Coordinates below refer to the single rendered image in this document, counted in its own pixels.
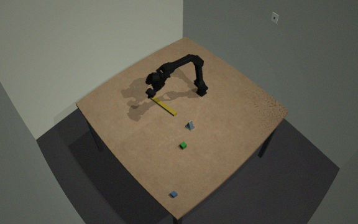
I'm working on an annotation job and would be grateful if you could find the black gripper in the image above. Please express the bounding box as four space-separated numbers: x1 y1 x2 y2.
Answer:
145 82 165 99

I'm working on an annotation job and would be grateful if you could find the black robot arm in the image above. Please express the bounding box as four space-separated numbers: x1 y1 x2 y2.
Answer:
146 54 208 97

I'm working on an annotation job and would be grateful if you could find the small green block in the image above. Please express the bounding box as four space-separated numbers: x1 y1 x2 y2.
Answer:
180 141 187 150

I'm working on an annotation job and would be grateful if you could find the yellow bar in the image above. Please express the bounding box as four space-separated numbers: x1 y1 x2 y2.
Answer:
150 96 177 116

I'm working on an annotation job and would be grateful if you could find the small blue block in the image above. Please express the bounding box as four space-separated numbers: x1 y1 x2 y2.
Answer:
170 191 177 198

